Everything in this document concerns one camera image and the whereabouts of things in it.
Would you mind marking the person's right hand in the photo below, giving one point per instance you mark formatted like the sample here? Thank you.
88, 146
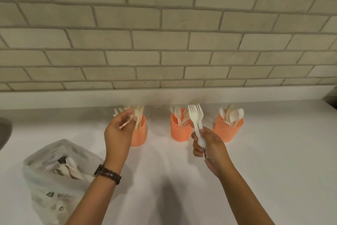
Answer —
216, 153

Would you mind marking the person's left hand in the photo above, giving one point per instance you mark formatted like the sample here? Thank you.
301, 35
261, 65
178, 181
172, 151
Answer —
117, 140

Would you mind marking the orange mesh plastic cup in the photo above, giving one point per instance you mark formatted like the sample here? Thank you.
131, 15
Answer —
226, 132
139, 135
180, 132

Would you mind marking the bunch of mixed plastic cutlery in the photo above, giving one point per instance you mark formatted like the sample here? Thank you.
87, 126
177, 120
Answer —
196, 117

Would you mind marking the spoons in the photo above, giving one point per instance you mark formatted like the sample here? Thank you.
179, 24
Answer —
233, 115

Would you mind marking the translucent black print plastic bag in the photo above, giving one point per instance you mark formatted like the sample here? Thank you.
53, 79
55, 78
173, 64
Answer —
47, 196

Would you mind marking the person's right forearm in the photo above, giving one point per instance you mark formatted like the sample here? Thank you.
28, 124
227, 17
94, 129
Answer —
247, 201

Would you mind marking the person's left forearm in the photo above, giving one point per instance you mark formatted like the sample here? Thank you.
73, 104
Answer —
92, 201

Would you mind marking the stainless steel sink drainboard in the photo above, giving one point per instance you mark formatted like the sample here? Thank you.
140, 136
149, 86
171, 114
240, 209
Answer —
5, 132

